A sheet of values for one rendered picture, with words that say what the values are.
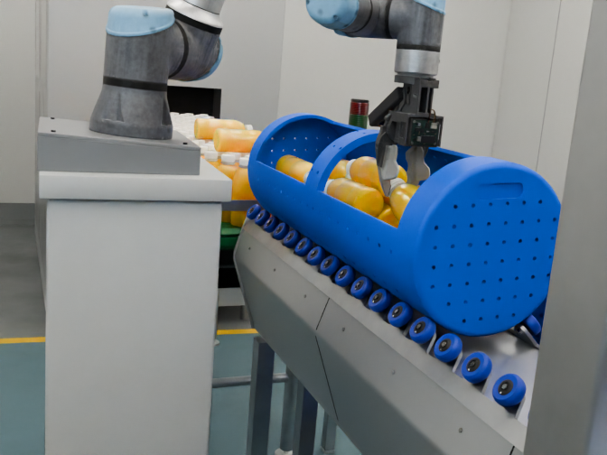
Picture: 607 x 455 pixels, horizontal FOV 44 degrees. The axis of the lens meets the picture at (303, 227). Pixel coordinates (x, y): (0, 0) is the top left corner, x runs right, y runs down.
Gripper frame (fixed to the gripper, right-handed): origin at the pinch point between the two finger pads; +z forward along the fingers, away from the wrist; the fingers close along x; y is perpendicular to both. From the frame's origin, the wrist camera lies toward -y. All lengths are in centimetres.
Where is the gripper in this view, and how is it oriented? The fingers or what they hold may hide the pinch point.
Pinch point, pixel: (396, 189)
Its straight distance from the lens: 136.3
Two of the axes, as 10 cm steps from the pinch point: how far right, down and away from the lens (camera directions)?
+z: -0.8, 9.8, 2.1
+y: 3.6, 2.2, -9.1
